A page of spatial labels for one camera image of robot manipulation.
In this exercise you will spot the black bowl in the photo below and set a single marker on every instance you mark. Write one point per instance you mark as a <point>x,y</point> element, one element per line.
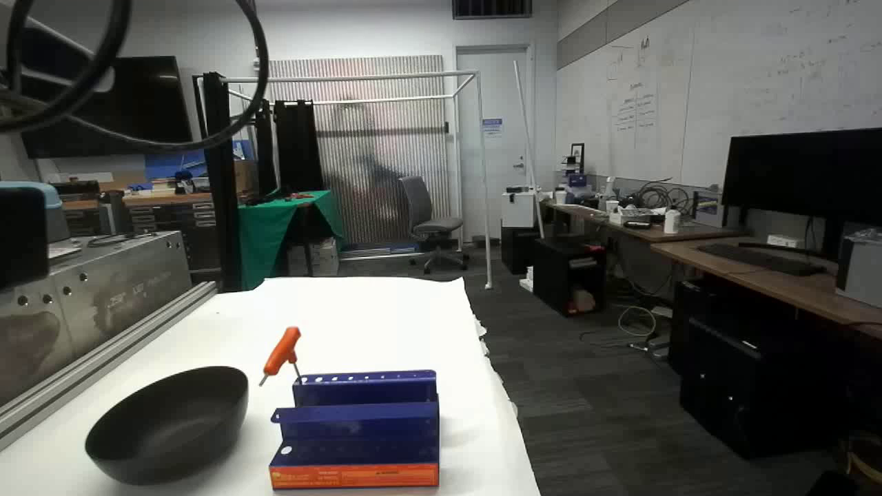
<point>166,425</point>

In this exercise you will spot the grey office chair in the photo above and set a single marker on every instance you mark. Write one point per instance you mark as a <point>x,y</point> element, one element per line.
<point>431,224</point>

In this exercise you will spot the white door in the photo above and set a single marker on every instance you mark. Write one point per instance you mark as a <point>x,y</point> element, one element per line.
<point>495,183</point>

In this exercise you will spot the white paper sheet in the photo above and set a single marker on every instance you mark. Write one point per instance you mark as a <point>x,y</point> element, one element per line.
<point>369,318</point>

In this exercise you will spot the grey mesh screen panel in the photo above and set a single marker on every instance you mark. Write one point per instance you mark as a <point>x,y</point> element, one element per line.
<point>414,148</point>

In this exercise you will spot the black box under desk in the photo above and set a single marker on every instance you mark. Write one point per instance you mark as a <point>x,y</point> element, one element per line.
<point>570,276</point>

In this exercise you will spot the blue door sign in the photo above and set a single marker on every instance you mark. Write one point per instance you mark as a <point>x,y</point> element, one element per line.
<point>491,129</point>

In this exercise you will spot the black upright panel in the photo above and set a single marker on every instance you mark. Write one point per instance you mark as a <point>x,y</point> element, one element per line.
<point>298,148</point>

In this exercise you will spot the cluttered long desk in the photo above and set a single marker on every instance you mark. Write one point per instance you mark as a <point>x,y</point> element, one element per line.
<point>636,227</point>

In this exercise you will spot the blue tool holder orange base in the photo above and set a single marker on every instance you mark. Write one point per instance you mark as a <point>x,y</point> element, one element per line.
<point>359,433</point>

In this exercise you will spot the ceiling air vent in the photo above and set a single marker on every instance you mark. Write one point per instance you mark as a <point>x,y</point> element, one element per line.
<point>491,6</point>

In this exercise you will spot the black keyboard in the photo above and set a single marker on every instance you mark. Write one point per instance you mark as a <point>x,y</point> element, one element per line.
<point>761,257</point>

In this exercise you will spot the black cabinet under desk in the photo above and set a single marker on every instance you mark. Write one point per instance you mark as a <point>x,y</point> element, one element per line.
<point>753,377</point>

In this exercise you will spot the wooden desk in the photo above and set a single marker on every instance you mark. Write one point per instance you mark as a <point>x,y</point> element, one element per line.
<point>789,285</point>

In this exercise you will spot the black computer monitor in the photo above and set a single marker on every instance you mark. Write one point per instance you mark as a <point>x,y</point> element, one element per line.
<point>801,177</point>

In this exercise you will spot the black and teal box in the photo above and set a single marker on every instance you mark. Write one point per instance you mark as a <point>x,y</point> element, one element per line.
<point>24,235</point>

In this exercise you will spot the white computer box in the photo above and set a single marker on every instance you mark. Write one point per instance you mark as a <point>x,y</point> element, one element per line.
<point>861,268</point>

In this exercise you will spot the white pipe frame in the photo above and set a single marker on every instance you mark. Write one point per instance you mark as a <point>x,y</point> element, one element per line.
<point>480,176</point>

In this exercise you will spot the black vertical post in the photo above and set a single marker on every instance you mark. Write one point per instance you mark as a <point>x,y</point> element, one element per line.
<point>221,183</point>

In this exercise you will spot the black wall screen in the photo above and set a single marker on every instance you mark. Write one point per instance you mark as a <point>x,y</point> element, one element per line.
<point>140,101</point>

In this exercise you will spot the aluminium extrusion rail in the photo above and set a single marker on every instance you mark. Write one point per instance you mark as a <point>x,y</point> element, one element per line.
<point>111,354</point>

